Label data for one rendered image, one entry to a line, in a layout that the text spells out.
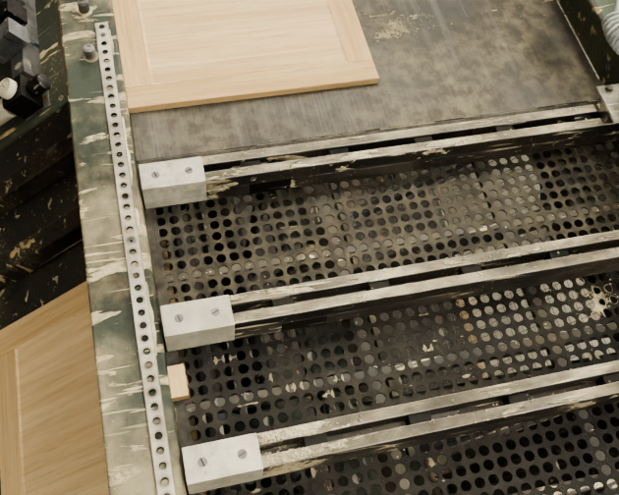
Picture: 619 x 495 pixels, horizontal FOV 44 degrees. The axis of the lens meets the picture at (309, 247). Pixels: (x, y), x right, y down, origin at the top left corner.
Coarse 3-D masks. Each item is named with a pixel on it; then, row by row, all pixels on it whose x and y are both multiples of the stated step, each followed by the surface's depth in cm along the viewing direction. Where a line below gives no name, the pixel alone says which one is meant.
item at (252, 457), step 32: (512, 384) 137; (544, 384) 137; (576, 384) 141; (608, 384) 138; (352, 416) 131; (384, 416) 132; (416, 416) 133; (448, 416) 136; (480, 416) 133; (512, 416) 135; (544, 416) 140; (192, 448) 126; (224, 448) 127; (256, 448) 127; (288, 448) 131; (320, 448) 128; (352, 448) 128; (384, 448) 133; (192, 480) 124; (224, 480) 126
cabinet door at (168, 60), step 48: (144, 0) 183; (192, 0) 184; (240, 0) 185; (288, 0) 187; (336, 0) 188; (144, 48) 175; (192, 48) 176; (240, 48) 178; (288, 48) 179; (336, 48) 180; (144, 96) 168; (192, 96) 169; (240, 96) 171
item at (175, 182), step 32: (608, 96) 168; (448, 128) 164; (480, 128) 165; (512, 128) 166; (544, 128) 166; (576, 128) 167; (608, 128) 170; (192, 160) 154; (224, 160) 155; (256, 160) 156; (288, 160) 159; (320, 160) 157; (352, 160) 158; (384, 160) 161; (416, 160) 163; (448, 160) 166; (160, 192) 152; (192, 192) 155; (224, 192) 157
